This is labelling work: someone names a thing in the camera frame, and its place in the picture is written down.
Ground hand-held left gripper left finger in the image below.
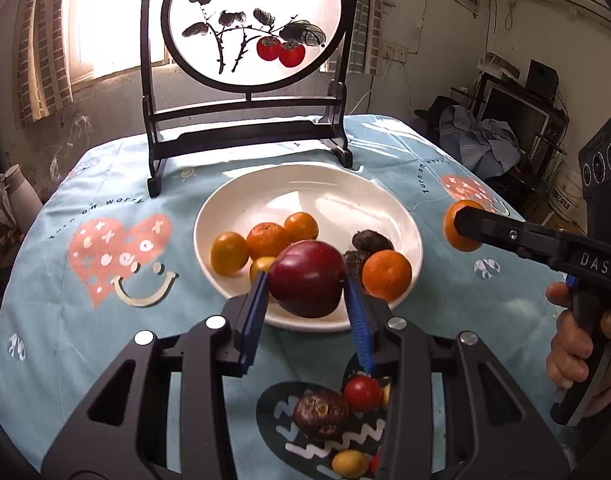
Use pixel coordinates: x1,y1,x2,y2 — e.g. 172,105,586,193
40,272,271,480

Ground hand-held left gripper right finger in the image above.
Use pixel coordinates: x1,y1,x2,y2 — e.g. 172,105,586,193
343,272,571,480

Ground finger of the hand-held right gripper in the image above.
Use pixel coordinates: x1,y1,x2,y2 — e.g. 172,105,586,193
455,206,571,266

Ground greenish yellow mandarin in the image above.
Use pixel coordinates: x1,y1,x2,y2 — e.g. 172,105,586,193
249,256,277,283

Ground dark wrinkled passion fruit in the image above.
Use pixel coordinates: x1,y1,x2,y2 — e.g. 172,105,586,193
293,389,350,443
352,229,395,256
343,250,369,276

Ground dark red plum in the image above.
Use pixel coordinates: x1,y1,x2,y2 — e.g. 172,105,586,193
269,240,347,319

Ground yellow-orange mandarin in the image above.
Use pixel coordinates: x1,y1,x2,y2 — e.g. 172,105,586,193
210,231,251,277

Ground large orange mandarin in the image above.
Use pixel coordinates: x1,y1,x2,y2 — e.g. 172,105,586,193
246,222,291,260

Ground white round plate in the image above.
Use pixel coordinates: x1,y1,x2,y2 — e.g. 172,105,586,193
194,164,423,332

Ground person's right hand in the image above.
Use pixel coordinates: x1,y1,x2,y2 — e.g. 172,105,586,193
545,282,611,418

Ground white plastic bucket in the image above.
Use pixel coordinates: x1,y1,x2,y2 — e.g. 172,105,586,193
548,162,583,221

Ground blue-grey clothes pile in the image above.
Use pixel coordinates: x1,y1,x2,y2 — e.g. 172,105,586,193
438,105,526,178

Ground black metal rack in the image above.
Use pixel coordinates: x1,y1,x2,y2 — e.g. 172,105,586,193
473,72,569,201

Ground computer monitor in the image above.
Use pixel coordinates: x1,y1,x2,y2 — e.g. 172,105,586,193
480,85,549,136

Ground black speaker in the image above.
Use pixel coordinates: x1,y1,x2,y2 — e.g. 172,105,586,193
528,60,559,101

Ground light blue printed tablecloth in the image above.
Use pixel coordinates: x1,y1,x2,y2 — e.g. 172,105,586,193
0,112,586,480

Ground patterned window curtain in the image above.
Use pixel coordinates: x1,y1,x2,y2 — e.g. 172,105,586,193
345,0,386,76
13,0,79,128

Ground white thermos jug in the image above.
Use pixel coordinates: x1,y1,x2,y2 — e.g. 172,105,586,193
0,165,44,221

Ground white plastic bag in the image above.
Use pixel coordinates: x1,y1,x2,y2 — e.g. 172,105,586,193
0,170,16,231

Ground dark wooden round painted screen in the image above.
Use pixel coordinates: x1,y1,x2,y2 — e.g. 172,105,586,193
140,0,363,198

